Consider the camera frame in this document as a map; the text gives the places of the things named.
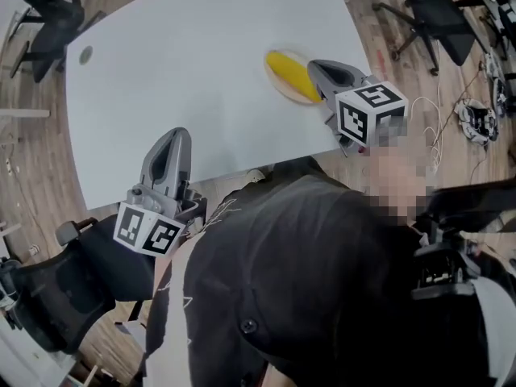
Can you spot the light wooden side table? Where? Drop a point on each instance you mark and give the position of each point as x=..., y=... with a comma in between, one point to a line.
x=24, y=113

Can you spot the person's right forearm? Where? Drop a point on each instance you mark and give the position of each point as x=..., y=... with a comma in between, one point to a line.
x=395, y=176

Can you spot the round white floor disc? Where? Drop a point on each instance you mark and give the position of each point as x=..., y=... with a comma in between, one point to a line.
x=255, y=175

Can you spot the black mesh office chair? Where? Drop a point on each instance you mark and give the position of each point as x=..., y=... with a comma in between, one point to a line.
x=52, y=284

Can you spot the person's left forearm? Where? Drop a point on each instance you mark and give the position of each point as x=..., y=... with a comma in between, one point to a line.
x=175, y=256

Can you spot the black shoulder device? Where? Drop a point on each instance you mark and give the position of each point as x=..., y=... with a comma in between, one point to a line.
x=443, y=272

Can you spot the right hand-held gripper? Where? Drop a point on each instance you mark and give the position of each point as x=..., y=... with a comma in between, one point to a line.
x=354, y=115

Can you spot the black and white top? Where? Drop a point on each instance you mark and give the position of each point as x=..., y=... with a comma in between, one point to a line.
x=302, y=256

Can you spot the white and black device bundle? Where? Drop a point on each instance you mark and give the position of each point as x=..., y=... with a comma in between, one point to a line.
x=496, y=79
x=477, y=121

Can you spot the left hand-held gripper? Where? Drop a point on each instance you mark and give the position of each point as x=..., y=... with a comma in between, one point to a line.
x=145, y=228

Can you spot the white cabinet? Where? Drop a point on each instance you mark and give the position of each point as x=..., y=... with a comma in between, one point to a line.
x=24, y=361

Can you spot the clear glass plate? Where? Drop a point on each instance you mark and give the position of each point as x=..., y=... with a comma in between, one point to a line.
x=282, y=89

